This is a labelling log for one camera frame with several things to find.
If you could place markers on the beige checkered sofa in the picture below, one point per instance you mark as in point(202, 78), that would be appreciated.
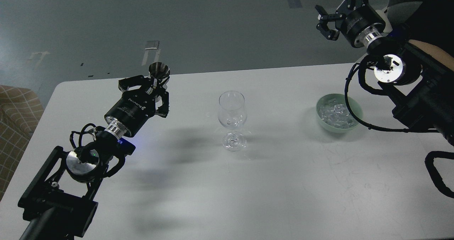
point(20, 113)

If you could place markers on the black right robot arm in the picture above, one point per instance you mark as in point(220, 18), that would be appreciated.
point(416, 82)

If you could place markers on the clear wine glass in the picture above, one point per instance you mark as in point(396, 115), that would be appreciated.
point(232, 115)

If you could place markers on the green bowl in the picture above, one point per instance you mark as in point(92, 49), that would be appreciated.
point(332, 98)

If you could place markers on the steel cocktail jigger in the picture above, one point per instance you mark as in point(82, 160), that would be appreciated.
point(159, 74)

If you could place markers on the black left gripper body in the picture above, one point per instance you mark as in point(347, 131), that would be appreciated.
point(132, 110)

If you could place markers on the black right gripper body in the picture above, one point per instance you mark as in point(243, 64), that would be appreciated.
point(358, 20)

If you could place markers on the clear ice cubes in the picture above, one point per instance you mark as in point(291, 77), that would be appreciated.
point(337, 115)

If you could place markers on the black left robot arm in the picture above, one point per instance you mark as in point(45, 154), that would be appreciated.
point(59, 203)

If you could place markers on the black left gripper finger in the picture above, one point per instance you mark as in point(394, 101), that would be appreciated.
point(137, 85)
point(160, 91)

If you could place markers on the seated person black shirt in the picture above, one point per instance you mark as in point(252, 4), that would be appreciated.
point(431, 30)

